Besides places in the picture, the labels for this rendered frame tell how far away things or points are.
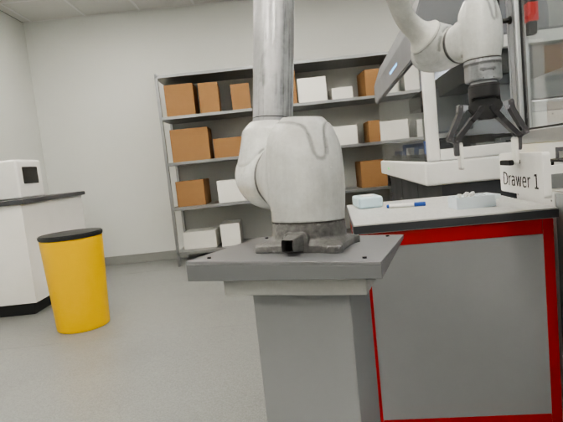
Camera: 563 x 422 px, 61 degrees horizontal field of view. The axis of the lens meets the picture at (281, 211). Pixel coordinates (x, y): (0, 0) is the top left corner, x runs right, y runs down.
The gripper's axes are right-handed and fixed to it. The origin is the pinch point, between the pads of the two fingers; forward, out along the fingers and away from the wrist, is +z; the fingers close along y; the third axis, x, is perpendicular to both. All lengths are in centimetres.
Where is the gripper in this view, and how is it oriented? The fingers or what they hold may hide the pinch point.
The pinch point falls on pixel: (488, 162)
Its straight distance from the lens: 135.0
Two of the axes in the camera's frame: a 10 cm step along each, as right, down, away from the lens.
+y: 9.9, -0.9, -1.1
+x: 1.0, -1.1, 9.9
